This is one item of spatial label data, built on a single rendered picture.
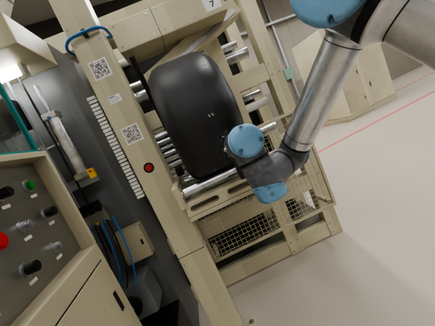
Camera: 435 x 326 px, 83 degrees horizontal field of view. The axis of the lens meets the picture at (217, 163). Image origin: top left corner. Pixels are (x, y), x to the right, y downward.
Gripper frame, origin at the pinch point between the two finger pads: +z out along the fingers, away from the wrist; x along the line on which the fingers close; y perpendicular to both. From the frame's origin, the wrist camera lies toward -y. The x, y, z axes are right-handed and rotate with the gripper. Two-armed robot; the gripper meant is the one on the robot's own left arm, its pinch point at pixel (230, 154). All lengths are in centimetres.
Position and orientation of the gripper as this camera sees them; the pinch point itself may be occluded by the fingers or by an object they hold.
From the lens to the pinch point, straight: 88.7
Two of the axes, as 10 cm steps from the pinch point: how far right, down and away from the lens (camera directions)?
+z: -0.8, 0.1, 10.0
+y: -4.1, -9.1, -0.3
